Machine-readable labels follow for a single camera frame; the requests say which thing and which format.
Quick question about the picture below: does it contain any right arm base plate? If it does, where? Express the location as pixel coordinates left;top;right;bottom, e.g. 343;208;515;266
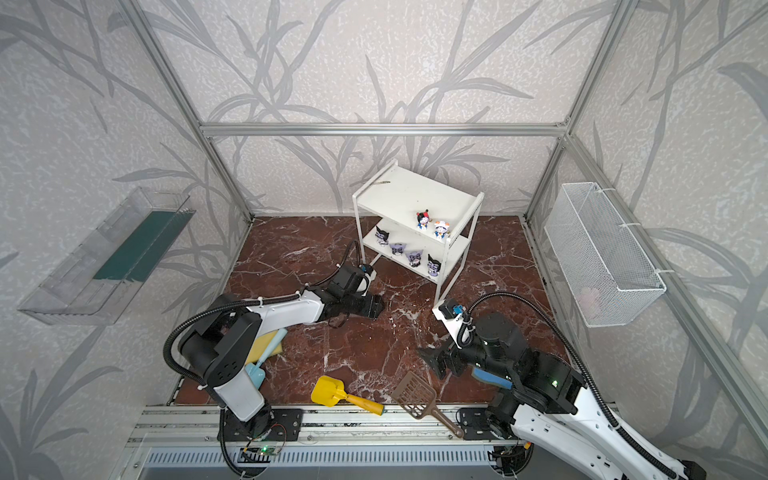
456;407;498;441

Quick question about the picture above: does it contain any brown slotted toy spatula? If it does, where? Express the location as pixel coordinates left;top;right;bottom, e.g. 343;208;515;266
392;371;464;439

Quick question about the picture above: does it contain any clear plastic wall bin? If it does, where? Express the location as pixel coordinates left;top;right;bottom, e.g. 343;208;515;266
18;187;195;326

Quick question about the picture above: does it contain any white wire mesh basket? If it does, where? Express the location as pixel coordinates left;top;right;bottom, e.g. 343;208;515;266
545;182;667;328

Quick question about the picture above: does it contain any pink item in basket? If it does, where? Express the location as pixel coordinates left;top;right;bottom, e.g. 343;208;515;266
576;287;602;321

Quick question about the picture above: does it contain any blue yellow sponge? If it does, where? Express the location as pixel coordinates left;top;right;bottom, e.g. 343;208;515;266
472;367;513;390

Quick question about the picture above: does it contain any black purple Kuromi figure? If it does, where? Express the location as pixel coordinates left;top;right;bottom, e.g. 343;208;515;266
375;226;390;245

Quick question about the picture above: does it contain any dark purple small figure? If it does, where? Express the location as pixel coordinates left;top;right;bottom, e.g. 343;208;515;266
389;242;406;256

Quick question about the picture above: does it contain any white two-tier shelf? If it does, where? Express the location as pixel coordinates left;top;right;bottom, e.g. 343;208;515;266
352;160;484;303

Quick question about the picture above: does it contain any blue white small figure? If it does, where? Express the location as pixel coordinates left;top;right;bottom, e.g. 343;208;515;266
434;220;450;241

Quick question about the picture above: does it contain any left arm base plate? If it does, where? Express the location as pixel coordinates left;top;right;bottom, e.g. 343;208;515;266
217;405;304;442

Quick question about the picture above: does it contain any yellow toy shovel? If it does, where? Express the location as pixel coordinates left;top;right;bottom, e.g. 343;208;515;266
311;376;384;416

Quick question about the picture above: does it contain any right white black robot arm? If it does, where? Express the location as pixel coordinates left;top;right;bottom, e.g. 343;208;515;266
420;306;706;479

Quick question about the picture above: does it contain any purple caped Kuromi figure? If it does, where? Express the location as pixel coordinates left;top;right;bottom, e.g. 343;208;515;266
405;250;423;268

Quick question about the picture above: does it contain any red ladybug Doraemon figure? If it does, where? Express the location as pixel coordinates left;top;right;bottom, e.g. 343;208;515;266
417;209;431;231

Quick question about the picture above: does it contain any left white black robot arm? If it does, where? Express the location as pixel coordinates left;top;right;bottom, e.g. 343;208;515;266
163;264;385;422

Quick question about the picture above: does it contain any small circuit board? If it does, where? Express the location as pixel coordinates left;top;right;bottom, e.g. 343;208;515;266
240;445;283;463

